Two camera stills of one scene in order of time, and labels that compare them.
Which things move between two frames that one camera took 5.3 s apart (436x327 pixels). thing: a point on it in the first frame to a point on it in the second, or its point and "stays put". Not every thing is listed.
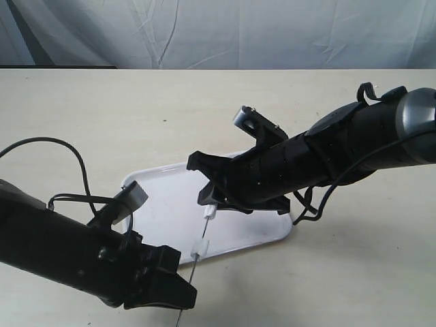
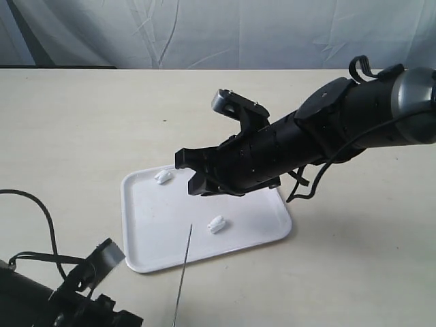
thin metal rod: (193, 268) to (182, 276)
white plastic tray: (172, 217) stays put
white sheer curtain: (220, 34) stays put
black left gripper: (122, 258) to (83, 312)
